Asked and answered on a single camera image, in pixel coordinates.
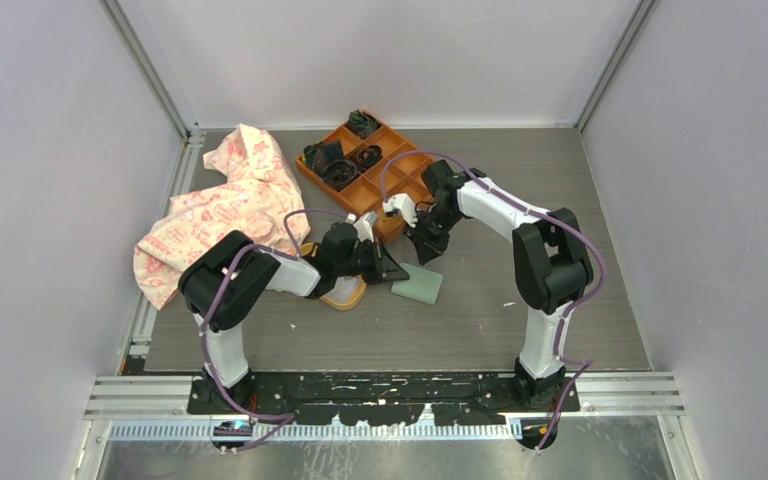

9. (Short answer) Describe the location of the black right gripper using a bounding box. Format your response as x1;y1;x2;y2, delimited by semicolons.
402;206;463;266

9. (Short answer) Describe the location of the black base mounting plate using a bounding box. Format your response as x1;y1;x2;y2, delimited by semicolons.
188;370;581;427

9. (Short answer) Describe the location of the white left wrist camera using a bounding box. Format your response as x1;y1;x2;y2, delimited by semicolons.
346;211;378;242

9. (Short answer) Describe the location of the orange compartment tray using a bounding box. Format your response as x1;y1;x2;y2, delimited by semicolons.
295;110;432;243

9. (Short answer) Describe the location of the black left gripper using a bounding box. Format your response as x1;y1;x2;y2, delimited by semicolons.
334;235;409;284

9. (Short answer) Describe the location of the green card holder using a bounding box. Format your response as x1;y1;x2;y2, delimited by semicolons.
391;263;443;306

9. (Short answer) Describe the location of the dark folded fabric item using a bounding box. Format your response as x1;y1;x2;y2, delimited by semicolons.
302;140;344;174

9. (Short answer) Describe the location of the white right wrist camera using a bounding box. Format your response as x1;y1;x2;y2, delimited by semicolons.
382;193;418;228

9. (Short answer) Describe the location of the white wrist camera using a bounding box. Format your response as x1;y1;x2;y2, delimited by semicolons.
346;211;378;242
382;193;418;228

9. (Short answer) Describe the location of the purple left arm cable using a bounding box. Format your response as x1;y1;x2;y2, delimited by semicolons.
197;208;359;453

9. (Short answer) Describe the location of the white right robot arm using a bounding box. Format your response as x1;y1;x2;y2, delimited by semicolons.
404;160;594;411

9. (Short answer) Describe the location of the pink patterned cloth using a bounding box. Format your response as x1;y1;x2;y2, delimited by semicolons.
133;124;311;310

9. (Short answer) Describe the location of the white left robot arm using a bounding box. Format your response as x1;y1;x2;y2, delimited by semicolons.
178;222;410;413

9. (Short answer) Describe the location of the aluminium frame rail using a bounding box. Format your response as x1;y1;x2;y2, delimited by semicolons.
84;372;686;443

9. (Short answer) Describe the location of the yellow oval dish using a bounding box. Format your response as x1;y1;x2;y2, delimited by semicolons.
319;276;367;311

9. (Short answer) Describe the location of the coiled black belt small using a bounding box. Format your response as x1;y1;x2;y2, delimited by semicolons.
350;144;383;173

